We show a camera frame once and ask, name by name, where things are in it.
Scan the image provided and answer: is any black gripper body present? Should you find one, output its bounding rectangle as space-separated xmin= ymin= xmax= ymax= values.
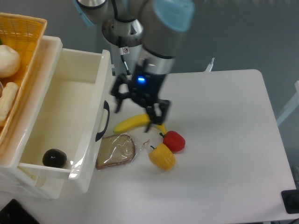
xmin=128 ymin=59 xmax=167 ymax=111

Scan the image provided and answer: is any black device at right edge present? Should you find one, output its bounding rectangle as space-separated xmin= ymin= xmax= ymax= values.
xmin=281 ymin=189 xmax=299 ymax=214

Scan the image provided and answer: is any upper white drawer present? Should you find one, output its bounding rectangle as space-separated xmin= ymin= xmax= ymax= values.
xmin=18 ymin=49 xmax=112 ymax=199

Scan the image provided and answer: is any black drawer handle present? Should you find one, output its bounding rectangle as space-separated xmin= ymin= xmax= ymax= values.
xmin=95 ymin=100 xmax=110 ymax=142

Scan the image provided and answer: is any black object bottom left corner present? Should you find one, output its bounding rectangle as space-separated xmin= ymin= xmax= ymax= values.
xmin=0 ymin=199 xmax=39 ymax=224

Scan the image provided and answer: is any pale corn cob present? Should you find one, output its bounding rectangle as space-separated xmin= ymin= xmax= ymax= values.
xmin=0 ymin=82 xmax=19 ymax=126

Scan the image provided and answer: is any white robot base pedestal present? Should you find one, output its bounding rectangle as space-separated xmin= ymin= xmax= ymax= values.
xmin=102 ymin=19 xmax=143 ymax=75

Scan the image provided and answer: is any bread slice in plastic bag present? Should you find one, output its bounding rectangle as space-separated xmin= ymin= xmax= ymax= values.
xmin=95 ymin=133 xmax=150 ymax=170

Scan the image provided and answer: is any red bell pepper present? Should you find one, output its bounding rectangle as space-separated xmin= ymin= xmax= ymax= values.
xmin=159 ymin=131 xmax=185 ymax=153

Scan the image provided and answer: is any orange woven basket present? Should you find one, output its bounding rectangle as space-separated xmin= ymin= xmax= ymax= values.
xmin=0 ymin=12 xmax=47 ymax=142

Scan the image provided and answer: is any white drawer cabinet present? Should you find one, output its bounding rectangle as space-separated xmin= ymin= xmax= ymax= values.
xmin=0 ymin=36 xmax=63 ymax=196

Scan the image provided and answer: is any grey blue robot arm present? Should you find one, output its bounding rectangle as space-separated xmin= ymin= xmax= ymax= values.
xmin=73 ymin=0 xmax=195 ymax=128

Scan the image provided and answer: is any yellow banana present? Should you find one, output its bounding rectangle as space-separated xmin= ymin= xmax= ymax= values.
xmin=113 ymin=113 xmax=168 ymax=136

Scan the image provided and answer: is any yellow bell pepper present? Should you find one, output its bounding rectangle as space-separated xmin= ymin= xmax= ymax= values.
xmin=149 ymin=143 xmax=176 ymax=171

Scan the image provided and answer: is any white round vegetable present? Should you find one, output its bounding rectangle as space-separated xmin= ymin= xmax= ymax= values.
xmin=0 ymin=44 xmax=21 ymax=78

